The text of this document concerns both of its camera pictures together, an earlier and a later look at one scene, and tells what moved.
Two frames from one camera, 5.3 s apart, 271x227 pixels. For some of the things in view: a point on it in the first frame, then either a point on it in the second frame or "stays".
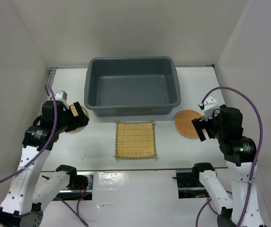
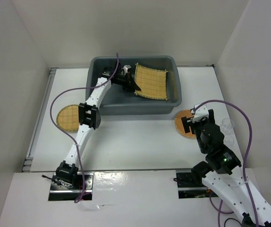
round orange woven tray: (184, 125) stays
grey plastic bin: (131, 86) stays
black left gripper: (83, 118) → (130, 85)
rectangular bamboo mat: (135, 139) → (152, 82)
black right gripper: (199, 123) → (211, 117)
